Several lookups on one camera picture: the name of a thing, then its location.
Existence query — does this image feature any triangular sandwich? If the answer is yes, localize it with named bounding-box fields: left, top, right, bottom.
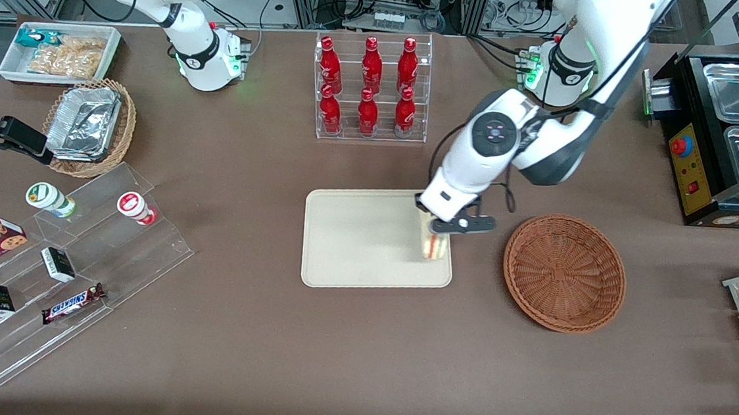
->
left=416, top=210, right=454, bottom=262

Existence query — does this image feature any tan oval wicker basket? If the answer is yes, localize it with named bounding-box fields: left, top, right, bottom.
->
left=38, top=73, right=140, bottom=182

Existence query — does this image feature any beige plastic serving tray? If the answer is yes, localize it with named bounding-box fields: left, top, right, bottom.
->
left=298, top=180, right=460, bottom=299

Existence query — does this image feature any brown round wicker basket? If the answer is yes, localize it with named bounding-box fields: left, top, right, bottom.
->
left=498, top=209, right=632, bottom=338

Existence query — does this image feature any stack of foil trays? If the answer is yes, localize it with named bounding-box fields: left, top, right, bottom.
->
left=44, top=82, right=124, bottom=164

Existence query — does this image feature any green lidded yogurt cup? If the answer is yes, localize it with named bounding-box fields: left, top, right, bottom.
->
left=23, top=180, right=79, bottom=220

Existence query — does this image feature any white rectangular snack bin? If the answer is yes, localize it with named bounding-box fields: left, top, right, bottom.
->
left=0, top=18, right=123, bottom=93

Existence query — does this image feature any clear acrylic bottle rack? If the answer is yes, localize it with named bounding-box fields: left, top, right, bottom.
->
left=308, top=25, right=435, bottom=149

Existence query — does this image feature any clear bag of chips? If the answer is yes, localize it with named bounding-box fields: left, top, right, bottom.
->
left=26, top=32, right=108, bottom=80

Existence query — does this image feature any red cola bottle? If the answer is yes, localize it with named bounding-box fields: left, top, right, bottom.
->
left=356, top=87, right=381, bottom=137
left=360, top=36, right=386, bottom=94
left=393, top=86, right=419, bottom=139
left=318, top=84, right=345, bottom=135
left=317, top=36, right=346, bottom=94
left=396, top=36, right=421, bottom=94

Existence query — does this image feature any teal snack packet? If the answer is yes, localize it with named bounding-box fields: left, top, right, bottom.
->
left=14, top=27, right=62, bottom=51

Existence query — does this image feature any red lidded yogurt cup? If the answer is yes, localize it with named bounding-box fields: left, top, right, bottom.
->
left=114, top=190, right=160, bottom=228

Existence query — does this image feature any clear acrylic stepped shelf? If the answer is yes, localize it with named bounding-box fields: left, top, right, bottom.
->
left=0, top=152, right=203, bottom=403

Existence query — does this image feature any Snickers chocolate bar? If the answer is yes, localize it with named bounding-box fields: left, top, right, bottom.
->
left=40, top=278, right=108, bottom=330

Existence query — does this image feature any black hot food display case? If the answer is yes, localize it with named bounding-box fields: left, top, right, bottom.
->
left=631, top=1, right=739, bottom=231

